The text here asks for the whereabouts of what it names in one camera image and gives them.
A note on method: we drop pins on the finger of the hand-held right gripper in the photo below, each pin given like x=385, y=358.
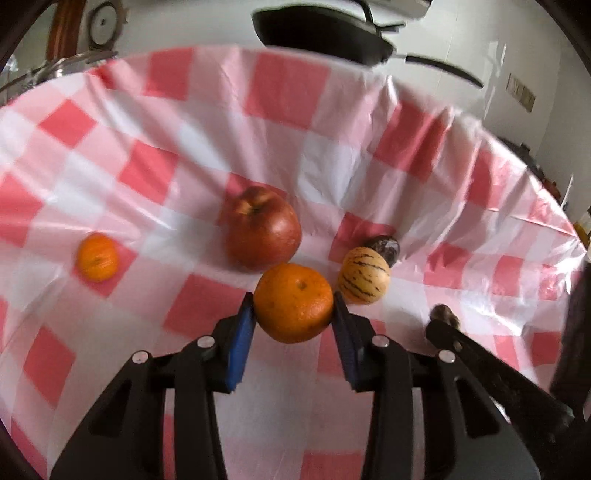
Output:
x=498, y=378

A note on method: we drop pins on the small mandarin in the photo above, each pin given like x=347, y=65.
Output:
x=97, y=257

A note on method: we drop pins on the round metal wall clock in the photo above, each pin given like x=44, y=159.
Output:
x=107, y=21

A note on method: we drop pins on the beige wall switch plate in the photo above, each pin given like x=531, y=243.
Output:
x=521, y=91

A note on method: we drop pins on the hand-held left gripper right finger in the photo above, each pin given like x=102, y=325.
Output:
x=346, y=346

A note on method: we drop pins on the red apple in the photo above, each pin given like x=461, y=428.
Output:
x=263, y=228

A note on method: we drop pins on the red white checkered tablecloth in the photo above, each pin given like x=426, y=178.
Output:
x=184, y=152

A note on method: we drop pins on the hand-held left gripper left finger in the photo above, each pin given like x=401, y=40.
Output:
x=241, y=344

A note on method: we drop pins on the dark brown fruit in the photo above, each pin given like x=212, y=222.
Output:
x=385, y=243

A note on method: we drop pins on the yellow striped pepino melon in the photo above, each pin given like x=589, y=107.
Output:
x=364, y=275

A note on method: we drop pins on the black frying pan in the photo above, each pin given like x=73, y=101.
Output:
x=323, y=30

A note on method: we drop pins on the small brown fruit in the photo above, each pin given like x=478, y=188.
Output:
x=444, y=314

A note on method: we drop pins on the large orange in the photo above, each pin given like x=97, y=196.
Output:
x=293, y=302

